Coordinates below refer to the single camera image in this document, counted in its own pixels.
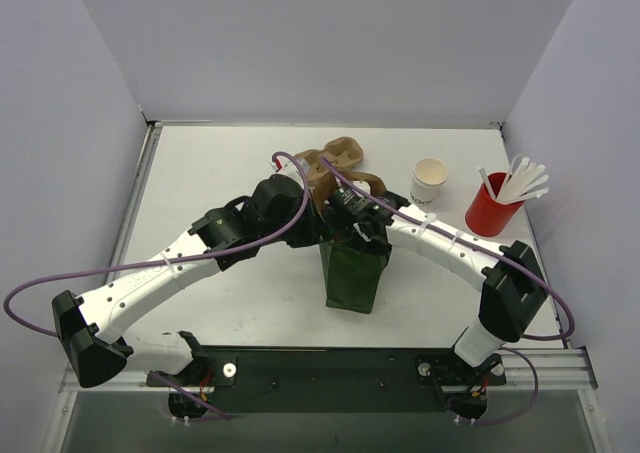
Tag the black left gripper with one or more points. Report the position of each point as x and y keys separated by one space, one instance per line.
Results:
x=310 y=230

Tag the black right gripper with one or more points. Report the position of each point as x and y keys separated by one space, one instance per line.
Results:
x=358 y=208

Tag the green paper bag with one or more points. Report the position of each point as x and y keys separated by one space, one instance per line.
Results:
x=351 y=278

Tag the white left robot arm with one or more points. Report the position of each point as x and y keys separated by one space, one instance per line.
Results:
x=95 y=327

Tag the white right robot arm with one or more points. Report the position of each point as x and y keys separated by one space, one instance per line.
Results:
x=506 y=276

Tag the brown cardboard cup carrier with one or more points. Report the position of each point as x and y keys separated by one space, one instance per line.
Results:
x=344 y=153

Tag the red cup with straws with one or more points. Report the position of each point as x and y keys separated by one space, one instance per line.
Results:
x=502 y=194

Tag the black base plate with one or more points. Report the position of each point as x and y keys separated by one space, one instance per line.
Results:
x=243 y=380

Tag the aluminium rail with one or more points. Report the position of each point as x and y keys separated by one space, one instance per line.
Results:
x=557 y=369

